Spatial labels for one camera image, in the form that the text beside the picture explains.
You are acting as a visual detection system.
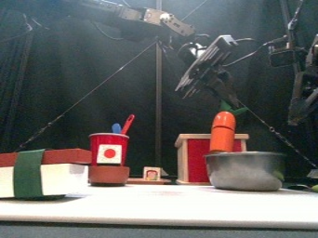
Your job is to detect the orange toy carrot green leaves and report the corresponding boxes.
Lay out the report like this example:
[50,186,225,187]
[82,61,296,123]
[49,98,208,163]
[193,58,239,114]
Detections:
[208,99,249,154]

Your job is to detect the Japan flag card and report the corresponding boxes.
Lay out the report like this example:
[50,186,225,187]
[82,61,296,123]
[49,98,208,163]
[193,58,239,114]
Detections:
[96,143,124,165]

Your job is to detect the stainless steel bowl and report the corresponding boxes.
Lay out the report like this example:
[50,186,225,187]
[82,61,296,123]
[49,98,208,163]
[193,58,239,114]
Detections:
[203,151,287,192]

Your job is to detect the red toy spoon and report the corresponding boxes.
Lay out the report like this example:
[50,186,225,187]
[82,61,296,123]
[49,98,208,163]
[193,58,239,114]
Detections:
[118,113,136,136]

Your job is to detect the wooden slot box red side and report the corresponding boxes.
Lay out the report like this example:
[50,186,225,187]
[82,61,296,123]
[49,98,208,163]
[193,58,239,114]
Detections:
[173,133,251,186]

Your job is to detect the small picture card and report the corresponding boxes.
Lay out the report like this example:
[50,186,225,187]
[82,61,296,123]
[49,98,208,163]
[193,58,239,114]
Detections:
[141,166,163,181]

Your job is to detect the red plastic cup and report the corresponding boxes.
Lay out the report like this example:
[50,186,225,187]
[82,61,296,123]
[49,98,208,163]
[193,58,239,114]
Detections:
[88,132,130,168]

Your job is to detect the round orange-brown wooden disc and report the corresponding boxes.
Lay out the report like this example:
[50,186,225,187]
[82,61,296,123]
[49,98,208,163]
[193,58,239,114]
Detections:
[86,165,130,187]

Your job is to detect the white plastic cutting board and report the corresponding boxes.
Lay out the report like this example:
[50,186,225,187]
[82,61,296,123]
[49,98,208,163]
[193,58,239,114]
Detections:
[0,182,318,231]

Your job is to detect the large toy sushi green band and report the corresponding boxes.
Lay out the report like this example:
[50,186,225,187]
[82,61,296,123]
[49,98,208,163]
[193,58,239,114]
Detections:
[0,148,93,200]

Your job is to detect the thin diagonal cord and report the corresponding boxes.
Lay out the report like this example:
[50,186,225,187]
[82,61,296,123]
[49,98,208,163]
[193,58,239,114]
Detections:
[16,41,158,152]
[237,100,318,168]

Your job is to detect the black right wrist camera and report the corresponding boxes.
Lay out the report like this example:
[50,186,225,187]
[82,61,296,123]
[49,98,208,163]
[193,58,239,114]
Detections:
[267,47,297,69]

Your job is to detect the vertical metal frame pole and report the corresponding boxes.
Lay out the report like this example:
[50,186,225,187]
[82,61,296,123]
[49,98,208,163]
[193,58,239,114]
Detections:
[153,0,164,170]

